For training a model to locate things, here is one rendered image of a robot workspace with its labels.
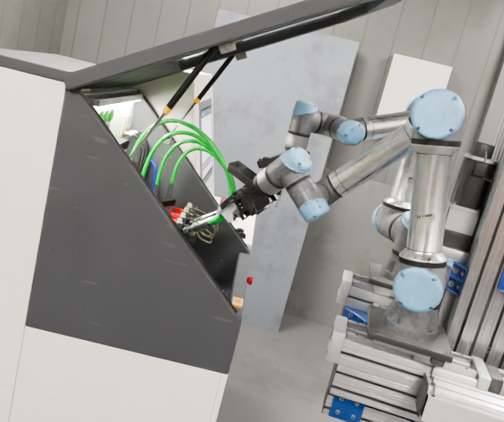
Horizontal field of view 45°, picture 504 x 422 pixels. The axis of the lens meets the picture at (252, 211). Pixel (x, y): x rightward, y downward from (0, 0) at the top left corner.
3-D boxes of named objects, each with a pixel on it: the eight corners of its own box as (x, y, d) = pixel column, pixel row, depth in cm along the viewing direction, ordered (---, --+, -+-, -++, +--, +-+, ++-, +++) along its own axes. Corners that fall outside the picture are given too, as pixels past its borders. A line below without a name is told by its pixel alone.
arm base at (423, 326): (433, 326, 174) (444, 295, 172) (438, 347, 159) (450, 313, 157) (381, 311, 176) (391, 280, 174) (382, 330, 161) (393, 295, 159)
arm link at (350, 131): (475, 133, 202) (344, 154, 188) (455, 128, 212) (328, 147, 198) (477, 99, 198) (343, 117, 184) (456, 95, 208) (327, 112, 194)
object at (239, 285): (228, 368, 173) (242, 317, 169) (213, 365, 173) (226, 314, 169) (240, 293, 233) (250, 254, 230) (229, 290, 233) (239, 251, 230)
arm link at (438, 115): (444, 305, 157) (470, 92, 149) (439, 321, 144) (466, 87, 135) (398, 297, 162) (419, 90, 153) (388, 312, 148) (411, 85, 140)
